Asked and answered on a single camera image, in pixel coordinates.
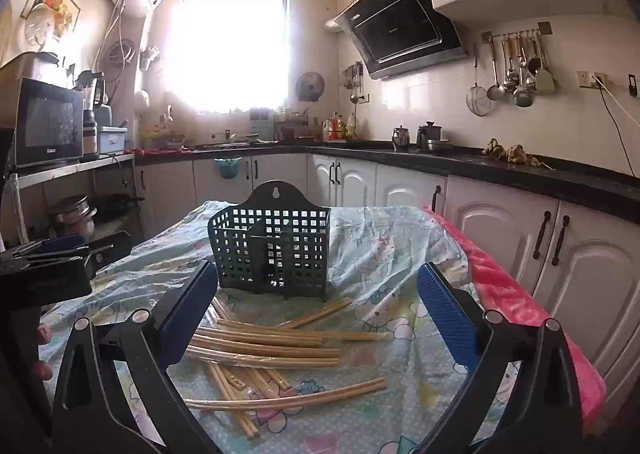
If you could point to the red label oil bottle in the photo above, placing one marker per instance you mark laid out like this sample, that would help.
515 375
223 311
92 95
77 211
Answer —
335 129

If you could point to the blender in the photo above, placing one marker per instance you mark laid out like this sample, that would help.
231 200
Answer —
92 98

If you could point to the wall power socket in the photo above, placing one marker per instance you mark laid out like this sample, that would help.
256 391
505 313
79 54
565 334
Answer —
585 78

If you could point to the black range hood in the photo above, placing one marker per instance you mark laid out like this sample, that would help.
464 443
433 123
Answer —
400 28

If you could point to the black microwave oven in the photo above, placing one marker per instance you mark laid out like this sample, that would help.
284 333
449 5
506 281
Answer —
50 126

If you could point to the ginger root clump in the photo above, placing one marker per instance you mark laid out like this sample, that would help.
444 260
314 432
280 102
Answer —
495 148
520 155

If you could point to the set of bamboo chopsticks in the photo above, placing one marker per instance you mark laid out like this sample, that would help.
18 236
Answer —
280 351

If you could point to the row of hanging kitchen utensils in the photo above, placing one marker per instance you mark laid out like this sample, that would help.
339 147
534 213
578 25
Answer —
522 93

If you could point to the teal hanging bin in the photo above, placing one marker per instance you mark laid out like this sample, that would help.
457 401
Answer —
227 169

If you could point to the dark lidded pot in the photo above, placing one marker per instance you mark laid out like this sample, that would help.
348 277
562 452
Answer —
429 136

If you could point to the steel pots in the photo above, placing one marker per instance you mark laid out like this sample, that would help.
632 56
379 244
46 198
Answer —
72 214

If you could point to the small wall fan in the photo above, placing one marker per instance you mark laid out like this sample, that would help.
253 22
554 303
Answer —
310 86

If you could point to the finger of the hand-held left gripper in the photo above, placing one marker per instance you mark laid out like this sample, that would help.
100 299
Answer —
112 254
62 243

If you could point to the black wall switch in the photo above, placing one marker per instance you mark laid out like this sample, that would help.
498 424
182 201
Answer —
633 84

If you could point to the cartoon printed bedsheet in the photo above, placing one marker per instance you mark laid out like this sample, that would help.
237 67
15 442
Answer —
380 254

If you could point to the yellow dish items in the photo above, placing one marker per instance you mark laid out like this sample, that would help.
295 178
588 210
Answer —
160 139

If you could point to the dark green plastic utensil basket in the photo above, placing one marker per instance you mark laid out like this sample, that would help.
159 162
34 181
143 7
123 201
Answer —
270 204

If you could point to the metal utensil rail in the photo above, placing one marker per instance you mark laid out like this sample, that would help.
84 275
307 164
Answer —
515 32

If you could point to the white colander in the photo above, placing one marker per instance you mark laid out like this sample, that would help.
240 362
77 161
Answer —
142 99

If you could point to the small hanging utensil rack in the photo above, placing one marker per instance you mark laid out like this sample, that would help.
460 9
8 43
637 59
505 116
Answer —
355 78

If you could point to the yellow oil bottle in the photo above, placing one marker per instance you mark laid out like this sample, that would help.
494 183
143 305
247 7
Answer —
352 127

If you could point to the black kitchen countertop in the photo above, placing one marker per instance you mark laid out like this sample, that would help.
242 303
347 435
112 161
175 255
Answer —
575 178

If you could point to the red cloth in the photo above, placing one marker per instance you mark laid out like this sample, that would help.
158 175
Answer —
160 151

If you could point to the kitchen window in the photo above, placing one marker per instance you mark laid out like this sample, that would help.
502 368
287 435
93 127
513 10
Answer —
235 43

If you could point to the person's left hand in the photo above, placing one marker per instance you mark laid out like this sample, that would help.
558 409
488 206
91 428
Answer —
44 336

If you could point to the blue plastic box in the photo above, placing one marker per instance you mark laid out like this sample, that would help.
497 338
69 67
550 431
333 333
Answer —
112 139

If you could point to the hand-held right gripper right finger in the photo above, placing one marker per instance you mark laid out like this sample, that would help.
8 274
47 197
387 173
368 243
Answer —
445 314

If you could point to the dark spice rack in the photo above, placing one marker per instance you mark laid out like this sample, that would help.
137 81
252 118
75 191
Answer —
287 131

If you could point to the pink fleece blanket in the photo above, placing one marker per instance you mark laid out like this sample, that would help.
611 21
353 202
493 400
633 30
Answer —
525 314

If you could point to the small steel kettle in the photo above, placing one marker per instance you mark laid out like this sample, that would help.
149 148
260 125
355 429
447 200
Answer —
401 136

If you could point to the metal bowl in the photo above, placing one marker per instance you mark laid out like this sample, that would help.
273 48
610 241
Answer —
441 147

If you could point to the white metal shelf rack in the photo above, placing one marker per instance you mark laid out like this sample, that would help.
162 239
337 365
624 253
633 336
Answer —
75 166

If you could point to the teal drawer organizer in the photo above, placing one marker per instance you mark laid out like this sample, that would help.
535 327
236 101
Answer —
261 126

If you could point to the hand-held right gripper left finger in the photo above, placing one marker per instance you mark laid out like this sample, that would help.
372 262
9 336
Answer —
192 309

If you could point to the white wall holder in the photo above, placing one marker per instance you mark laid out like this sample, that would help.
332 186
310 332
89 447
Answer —
149 58

